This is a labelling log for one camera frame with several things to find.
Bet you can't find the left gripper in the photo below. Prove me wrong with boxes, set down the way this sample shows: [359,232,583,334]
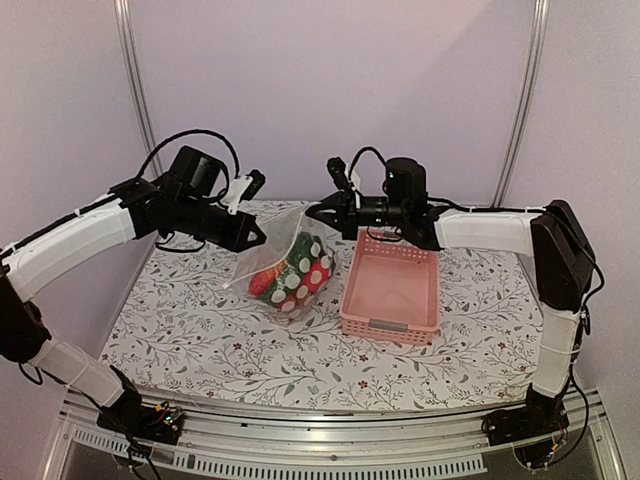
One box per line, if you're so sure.
[175,194,267,252]

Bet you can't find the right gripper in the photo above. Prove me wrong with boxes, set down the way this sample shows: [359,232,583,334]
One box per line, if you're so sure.
[306,189,408,241]

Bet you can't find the clear zip top bag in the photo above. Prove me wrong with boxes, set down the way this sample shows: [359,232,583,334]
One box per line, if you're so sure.
[223,205,339,325]

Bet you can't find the red orange fake pepper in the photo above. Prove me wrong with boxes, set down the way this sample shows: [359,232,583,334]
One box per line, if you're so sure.
[248,266,280,297]

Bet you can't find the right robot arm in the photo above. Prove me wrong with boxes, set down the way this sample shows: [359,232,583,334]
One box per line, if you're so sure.
[307,157,604,445]

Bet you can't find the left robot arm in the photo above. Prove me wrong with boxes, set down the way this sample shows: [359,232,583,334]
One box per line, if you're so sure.
[1,146,266,434]

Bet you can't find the green fake vegetable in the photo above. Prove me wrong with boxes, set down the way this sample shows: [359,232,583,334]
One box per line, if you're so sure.
[287,232,325,274]

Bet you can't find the pink plastic basket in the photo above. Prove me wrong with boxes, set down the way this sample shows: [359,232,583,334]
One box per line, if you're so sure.
[340,230,440,345]

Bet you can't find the floral table mat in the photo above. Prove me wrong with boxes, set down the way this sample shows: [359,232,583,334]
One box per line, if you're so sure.
[101,233,568,411]

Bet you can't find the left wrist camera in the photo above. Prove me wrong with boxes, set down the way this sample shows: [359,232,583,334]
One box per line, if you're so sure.
[220,169,266,215]

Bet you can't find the left aluminium frame post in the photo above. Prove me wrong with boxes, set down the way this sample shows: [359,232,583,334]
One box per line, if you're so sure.
[113,0,156,154]

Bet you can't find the aluminium frame post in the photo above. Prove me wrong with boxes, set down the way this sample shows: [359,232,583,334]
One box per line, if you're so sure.
[491,0,550,207]
[113,0,156,154]

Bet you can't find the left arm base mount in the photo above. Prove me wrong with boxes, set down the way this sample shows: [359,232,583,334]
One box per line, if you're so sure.
[97,400,185,445]

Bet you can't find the aluminium front rail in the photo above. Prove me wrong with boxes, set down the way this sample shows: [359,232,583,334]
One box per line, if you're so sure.
[44,388,627,479]

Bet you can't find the right aluminium frame post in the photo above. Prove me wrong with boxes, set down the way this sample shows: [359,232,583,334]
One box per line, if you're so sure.
[491,0,550,207]

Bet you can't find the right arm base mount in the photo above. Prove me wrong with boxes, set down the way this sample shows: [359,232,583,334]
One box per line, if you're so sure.
[481,391,569,470]

